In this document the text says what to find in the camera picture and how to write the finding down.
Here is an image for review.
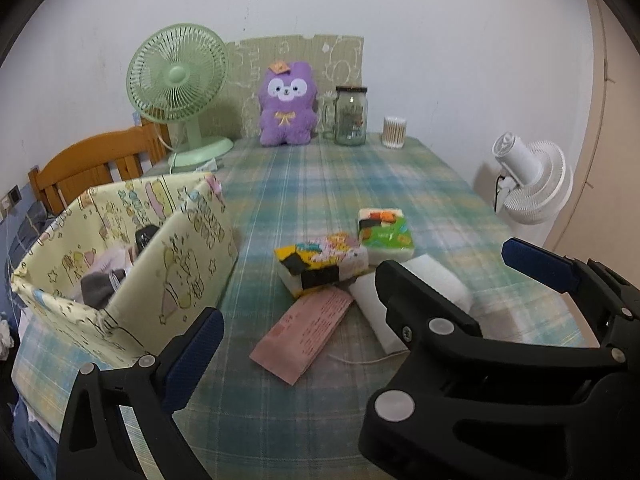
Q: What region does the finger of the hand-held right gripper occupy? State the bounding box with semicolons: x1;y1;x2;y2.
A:
358;259;640;480
501;237;640;361

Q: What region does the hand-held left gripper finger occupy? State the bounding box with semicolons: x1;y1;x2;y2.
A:
56;306;225;480

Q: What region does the white towel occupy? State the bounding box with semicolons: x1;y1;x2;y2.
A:
348;254;473;353

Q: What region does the yellow cartoon print storage box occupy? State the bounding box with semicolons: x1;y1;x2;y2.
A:
10;172;240;366

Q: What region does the pink packet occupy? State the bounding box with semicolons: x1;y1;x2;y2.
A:
249;291;355;386

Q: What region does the green tissue pack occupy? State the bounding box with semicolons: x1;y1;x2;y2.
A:
356;207;417;265

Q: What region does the grey sock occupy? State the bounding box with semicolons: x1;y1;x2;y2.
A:
80;269;128;308

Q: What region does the cartoon print tissue pack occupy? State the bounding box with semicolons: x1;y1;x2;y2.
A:
274;232;370;297

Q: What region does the white standing fan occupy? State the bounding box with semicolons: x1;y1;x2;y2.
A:
472;131;575;226

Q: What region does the beige door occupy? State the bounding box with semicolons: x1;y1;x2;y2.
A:
550;0;640;281

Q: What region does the blue bedsheet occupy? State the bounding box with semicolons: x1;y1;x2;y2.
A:
10;400;63;480

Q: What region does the plaid tablecloth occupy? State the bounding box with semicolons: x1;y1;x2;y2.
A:
10;135;591;480

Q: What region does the cotton swab container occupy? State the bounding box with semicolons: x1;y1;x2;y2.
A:
382;116;408;149

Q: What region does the wooden bed headboard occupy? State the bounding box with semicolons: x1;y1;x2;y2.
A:
27;122;173;211

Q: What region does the glass jar mug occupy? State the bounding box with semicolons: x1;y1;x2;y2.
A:
319;85;370;147

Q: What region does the purple plush toy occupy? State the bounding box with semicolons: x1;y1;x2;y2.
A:
257;61;321;147

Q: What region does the patterned green cardboard board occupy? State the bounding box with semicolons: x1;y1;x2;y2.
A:
223;34;366;138

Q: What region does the green desk fan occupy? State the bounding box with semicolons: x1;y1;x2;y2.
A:
126;23;235;173

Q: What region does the wall socket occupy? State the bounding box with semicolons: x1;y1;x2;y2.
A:
0;185;23;218

